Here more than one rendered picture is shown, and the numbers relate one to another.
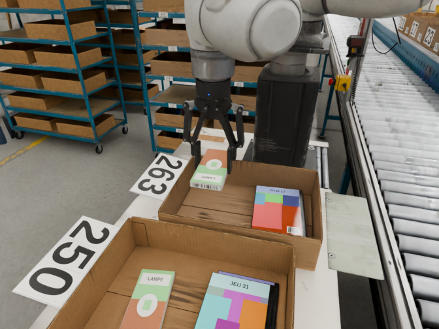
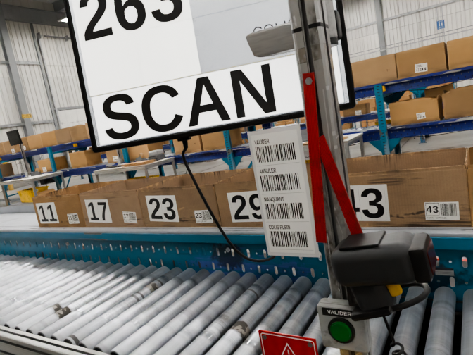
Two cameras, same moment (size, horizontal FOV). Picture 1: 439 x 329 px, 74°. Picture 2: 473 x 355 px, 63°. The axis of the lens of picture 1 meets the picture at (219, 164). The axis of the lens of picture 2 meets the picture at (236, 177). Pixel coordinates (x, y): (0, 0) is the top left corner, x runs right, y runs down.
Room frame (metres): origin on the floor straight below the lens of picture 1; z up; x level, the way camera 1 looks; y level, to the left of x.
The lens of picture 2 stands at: (1.54, -0.17, 1.27)
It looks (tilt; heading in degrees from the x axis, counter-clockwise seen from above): 9 degrees down; 287
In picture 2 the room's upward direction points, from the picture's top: 10 degrees counter-clockwise
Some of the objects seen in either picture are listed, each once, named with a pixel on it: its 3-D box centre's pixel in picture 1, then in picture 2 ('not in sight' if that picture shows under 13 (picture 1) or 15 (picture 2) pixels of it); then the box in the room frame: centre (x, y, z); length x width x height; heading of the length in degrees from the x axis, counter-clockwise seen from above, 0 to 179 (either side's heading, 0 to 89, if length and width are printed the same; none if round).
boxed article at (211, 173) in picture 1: (213, 168); not in sight; (0.62, 0.01, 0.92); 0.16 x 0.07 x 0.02; 167
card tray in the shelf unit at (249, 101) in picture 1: (245, 95); not in sight; (2.10, -0.20, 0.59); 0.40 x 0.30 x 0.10; 72
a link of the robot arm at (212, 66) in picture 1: (213, 62); not in sight; (0.62, 0.01, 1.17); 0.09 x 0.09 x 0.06
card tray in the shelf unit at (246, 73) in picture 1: (247, 68); not in sight; (2.10, -0.20, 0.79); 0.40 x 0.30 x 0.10; 76
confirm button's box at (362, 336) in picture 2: (351, 62); (343, 325); (1.58, -0.69, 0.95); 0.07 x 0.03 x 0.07; 165
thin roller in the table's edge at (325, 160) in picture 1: (325, 167); not in sight; (0.89, -0.38, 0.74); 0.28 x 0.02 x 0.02; 164
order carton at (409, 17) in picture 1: (422, 25); (82, 203); (2.93, -1.85, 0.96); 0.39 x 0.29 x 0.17; 165
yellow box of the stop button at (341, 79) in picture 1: (341, 84); not in sight; (1.55, -0.65, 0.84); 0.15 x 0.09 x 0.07; 165
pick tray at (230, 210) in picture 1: (244, 203); not in sight; (0.62, -0.07, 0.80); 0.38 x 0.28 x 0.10; 76
